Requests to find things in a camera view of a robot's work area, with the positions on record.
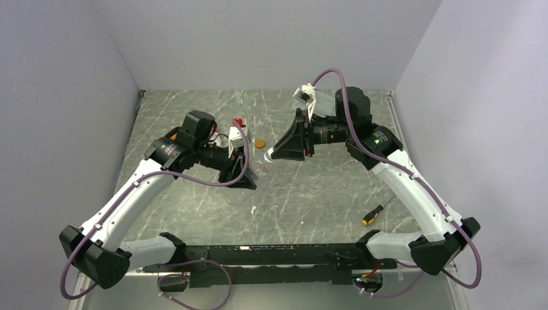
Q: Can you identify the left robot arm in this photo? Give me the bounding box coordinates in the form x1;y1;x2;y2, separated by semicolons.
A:
59;110;257;289

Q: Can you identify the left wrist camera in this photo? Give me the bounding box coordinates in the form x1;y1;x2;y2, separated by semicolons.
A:
227;117;252;158

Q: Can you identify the black yellow screwdriver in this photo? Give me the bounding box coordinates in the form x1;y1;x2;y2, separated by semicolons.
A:
362;194;395;226

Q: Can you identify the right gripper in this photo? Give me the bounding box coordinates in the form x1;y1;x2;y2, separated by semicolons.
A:
271;109;352;161

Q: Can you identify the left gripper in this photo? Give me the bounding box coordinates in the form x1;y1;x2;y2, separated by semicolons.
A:
194;140;257;189

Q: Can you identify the clear plastic organizer box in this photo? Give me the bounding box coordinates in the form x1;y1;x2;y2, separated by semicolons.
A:
314;89;336;118

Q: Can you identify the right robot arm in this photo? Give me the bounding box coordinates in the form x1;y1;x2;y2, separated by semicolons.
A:
265;85;480;275

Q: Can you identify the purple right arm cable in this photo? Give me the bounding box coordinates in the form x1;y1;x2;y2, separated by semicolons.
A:
311;68;483;299

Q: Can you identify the blue white bottle cap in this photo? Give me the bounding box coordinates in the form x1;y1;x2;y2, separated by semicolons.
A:
264;148;274;163

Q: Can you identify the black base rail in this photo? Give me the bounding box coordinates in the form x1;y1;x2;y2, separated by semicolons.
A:
144;242;396;288

